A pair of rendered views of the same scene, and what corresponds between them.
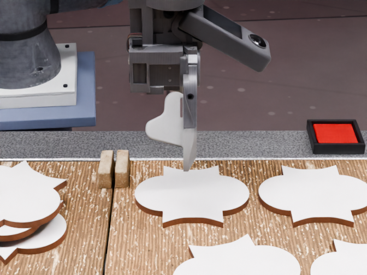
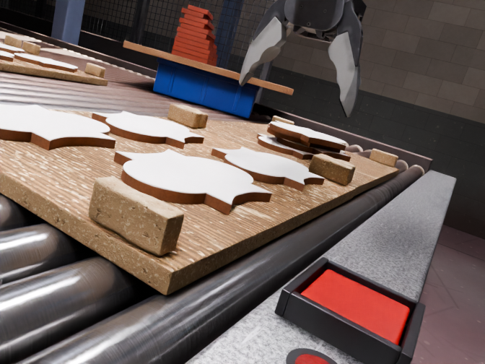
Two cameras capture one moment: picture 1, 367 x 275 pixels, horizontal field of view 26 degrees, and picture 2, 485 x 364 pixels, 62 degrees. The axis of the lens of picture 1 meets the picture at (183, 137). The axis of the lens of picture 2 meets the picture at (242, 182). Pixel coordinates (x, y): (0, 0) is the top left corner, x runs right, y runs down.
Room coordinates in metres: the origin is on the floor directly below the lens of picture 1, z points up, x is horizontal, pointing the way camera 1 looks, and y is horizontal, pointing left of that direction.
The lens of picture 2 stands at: (1.06, -0.48, 1.04)
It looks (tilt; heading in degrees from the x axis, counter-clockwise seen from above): 14 degrees down; 116
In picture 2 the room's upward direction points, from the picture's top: 16 degrees clockwise
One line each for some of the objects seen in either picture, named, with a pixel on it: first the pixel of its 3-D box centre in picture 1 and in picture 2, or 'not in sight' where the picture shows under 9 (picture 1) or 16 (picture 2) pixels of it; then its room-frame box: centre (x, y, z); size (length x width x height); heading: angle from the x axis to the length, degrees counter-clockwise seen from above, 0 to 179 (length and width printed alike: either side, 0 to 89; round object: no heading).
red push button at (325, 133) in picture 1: (335, 137); (353, 310); (1.03, -0.23, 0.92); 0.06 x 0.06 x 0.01; 0
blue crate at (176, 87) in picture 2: not in sight; (211, 87); (0.28, 0.67, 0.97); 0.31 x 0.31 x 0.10; 27
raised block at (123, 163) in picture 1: (122, 168); (330, 170); (0.91, 0.08, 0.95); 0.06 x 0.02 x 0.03; 1
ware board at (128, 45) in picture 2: not in sight; (218, 70); (0.25, 0.73, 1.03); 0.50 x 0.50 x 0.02; 27
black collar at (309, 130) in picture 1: (335, 136); (354, 308); (1.03, -0.23, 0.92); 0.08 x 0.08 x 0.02; 0
